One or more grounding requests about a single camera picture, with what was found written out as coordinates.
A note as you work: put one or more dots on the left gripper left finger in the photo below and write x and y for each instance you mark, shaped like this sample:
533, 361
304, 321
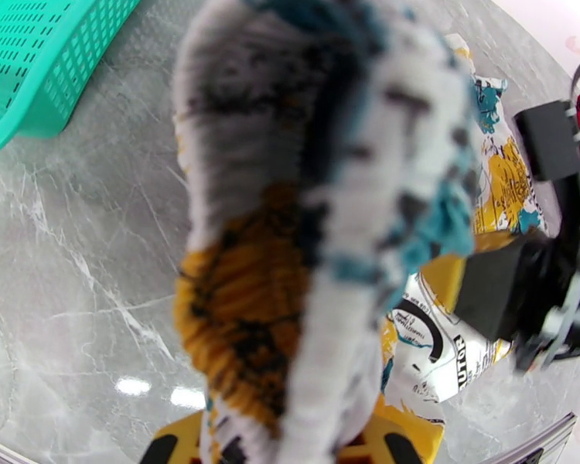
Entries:
174, 443

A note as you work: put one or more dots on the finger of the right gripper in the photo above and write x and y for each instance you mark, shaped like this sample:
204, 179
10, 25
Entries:
488, 288

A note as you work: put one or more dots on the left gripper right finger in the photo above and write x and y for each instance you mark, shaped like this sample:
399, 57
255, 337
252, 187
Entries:
401, 441

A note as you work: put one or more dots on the white yellow teal printed shirt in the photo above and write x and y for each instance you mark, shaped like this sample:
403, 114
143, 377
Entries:
295, 211

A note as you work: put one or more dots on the teal plastic basket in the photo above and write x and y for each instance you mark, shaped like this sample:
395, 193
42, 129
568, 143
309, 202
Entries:
34, 71

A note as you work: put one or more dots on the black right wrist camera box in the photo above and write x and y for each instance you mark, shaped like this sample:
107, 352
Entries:
546, 139

